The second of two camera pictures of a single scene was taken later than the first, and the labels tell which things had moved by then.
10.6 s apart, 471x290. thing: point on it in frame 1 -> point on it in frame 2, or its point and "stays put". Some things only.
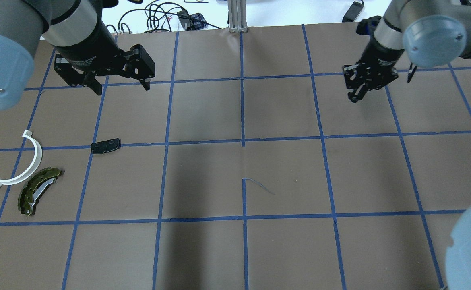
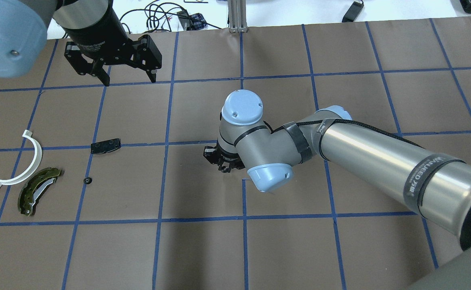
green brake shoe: [32, 190] stays put
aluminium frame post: [237, 16] stays put
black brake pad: [104, 146] stays put
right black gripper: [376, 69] -> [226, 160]
